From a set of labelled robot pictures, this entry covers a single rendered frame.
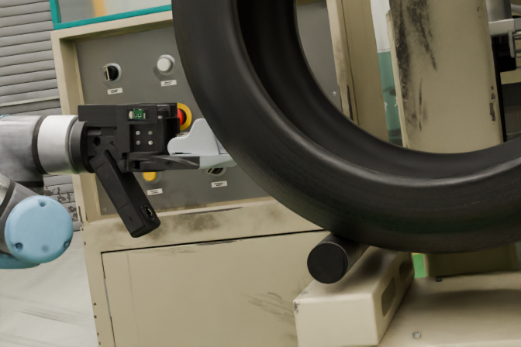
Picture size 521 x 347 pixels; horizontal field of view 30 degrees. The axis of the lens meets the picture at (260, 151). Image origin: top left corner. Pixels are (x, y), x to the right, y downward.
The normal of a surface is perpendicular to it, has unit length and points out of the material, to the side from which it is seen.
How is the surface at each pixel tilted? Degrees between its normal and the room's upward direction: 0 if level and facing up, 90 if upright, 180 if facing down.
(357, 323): 90
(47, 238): 90
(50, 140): 79
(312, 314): 90
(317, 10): 90
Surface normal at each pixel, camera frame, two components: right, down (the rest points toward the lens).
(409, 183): -0.26, 0.27
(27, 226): 0.42, -0.01
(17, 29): -0.01, 0.05
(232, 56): -0.43, 0.15
